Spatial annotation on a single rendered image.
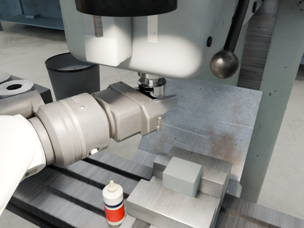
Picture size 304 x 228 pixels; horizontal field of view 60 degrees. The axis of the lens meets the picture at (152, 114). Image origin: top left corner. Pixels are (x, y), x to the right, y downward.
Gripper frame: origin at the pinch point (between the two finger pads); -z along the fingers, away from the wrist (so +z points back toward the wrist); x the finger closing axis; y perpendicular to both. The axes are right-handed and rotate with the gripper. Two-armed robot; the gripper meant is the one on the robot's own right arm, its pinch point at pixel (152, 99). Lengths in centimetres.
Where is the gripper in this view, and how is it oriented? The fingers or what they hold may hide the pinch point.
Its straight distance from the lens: 44.8
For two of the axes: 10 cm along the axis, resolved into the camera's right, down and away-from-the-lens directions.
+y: -0.1, 8.5, 5.2
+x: -6.3, -4.1, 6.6
